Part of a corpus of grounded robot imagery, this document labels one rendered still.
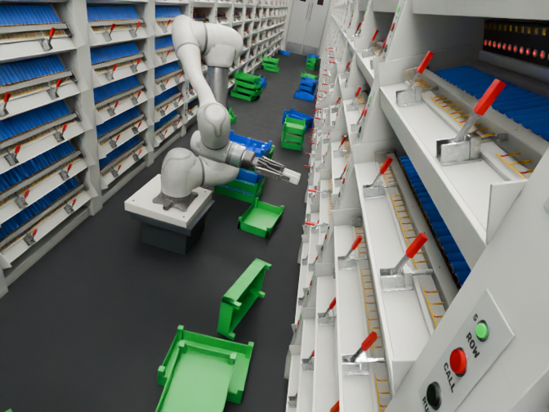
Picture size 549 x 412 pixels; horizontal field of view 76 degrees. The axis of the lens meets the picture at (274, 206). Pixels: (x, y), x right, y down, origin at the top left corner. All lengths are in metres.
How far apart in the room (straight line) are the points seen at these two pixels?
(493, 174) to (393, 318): 0.21
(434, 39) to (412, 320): 0.59
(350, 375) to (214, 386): 0.77
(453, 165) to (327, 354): 0.60
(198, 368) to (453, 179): 1.14
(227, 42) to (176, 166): 0.61
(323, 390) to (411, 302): 0.40
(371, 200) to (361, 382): 0.33
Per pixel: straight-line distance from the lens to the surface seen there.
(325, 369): 0.88
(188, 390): 1.35
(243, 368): 1.47
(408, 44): 0.85
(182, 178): 1.73
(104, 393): 1.44
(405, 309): 0.49
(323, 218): 1.37
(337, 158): 1.43
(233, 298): 1.42
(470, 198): 0.36
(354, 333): 0.70
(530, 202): 0.27
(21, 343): 1.63
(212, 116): 1.20
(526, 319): 0.26
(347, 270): 0.83
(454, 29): 0.87
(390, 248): 0.59
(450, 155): 0.43
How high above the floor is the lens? 1.22
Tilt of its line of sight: 30 degrees down
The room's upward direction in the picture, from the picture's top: 12 degrees clockwise
